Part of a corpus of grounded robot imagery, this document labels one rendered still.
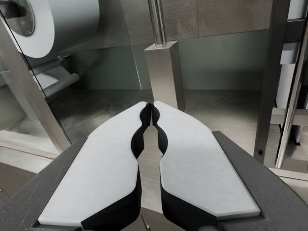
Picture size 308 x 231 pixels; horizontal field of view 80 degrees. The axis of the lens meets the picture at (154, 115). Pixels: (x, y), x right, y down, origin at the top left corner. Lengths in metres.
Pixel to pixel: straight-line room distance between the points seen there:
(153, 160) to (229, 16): 0.59
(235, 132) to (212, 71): 0.34
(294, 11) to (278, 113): 0.18
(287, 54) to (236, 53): 0.46
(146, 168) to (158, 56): 0.35
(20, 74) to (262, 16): 0.77
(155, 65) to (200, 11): 0.31
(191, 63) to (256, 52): 0.26
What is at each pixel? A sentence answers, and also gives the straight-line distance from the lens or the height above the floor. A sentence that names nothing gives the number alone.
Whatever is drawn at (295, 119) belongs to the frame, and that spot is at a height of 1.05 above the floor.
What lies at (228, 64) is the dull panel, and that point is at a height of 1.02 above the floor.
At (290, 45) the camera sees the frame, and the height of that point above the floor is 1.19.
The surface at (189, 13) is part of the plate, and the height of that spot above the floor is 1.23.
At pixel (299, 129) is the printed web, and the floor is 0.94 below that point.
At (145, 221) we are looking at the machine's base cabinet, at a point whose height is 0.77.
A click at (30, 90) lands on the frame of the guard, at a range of 0.58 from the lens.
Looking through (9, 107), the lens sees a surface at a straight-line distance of 0.74.
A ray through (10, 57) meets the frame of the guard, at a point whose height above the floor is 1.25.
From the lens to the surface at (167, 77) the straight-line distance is 0.64.
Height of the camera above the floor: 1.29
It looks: 31 degrees down
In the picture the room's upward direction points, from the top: 12 degrees counter-clockwise
